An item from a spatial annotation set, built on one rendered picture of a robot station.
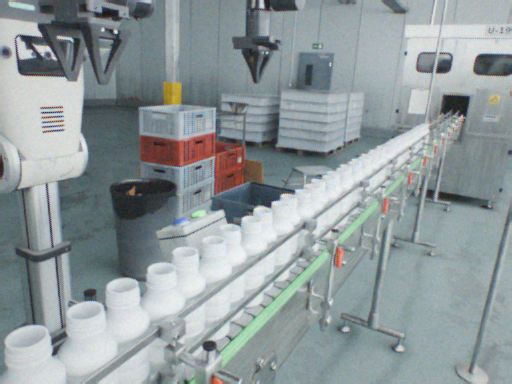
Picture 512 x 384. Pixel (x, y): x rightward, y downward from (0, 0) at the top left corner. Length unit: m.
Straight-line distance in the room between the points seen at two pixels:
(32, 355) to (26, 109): 0.70
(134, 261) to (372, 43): 9.51
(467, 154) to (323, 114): 2.88
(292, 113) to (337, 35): 4.42
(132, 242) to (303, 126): 5.34
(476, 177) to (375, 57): 6.39
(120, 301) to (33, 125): 0.64
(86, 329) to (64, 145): 0.71
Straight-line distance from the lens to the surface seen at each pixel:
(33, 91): 1.06
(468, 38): 5.52
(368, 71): 11.35
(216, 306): 0.65
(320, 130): 7.51
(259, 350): 0.79
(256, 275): 0.74
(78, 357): 0.48
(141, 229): 2.74
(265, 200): 1.80
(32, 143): 1.06
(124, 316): 0.51
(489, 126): 5.48
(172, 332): 0.51
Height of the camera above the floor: 1.41
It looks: 16 degrees down
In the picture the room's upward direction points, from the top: 3 degrees clockwise
